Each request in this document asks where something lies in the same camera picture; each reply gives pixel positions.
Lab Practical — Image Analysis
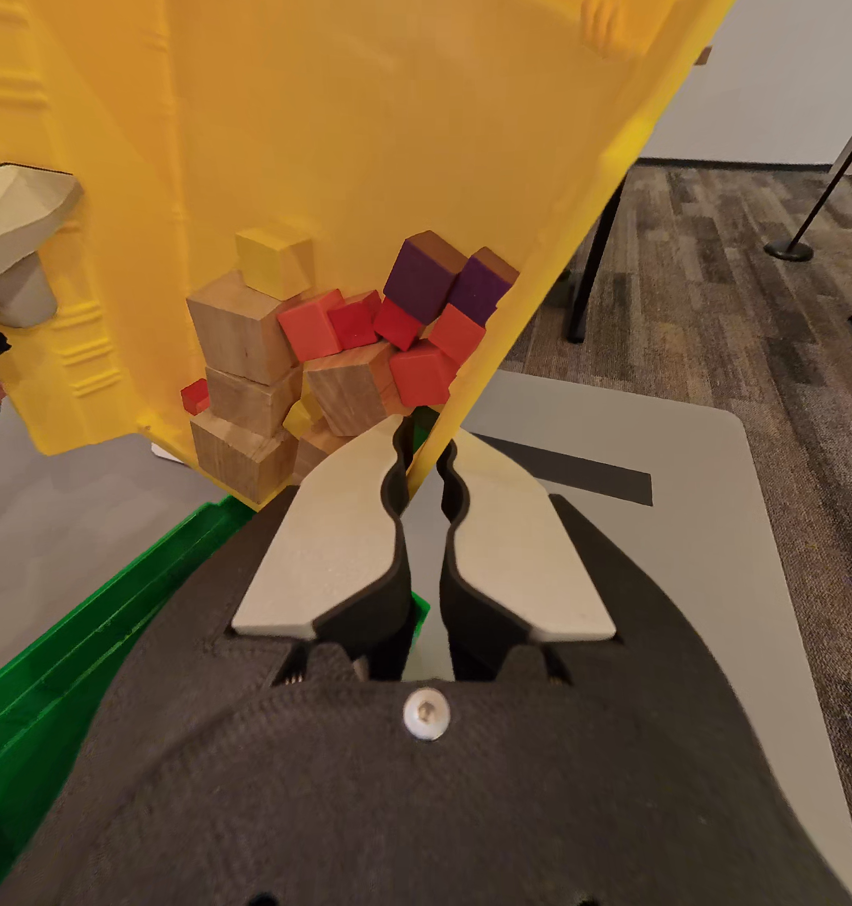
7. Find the wooden top desk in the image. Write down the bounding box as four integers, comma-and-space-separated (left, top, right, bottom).
566, 46, 713, 345

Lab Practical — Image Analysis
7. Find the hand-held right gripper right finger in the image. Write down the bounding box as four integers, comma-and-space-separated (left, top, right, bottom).
436, 429, 618, 682

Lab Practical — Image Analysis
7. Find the black floor stand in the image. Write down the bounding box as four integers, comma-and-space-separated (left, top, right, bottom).
764, 99, 852, 264

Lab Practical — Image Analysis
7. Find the green plastic box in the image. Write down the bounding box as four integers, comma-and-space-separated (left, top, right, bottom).
0, 494, 431, 906

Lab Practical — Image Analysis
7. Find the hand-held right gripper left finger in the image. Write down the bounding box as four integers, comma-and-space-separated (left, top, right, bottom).
231, 416, 416, 682

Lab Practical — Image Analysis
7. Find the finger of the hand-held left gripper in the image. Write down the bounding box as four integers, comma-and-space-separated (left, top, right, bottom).
0, 163, 84, 328

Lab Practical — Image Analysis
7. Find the pile of wooden cubes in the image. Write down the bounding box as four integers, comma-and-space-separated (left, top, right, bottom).
180, 225, 520, 505

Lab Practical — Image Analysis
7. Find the yellow plastic box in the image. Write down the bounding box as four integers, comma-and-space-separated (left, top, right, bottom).
0, 0, 736, 512

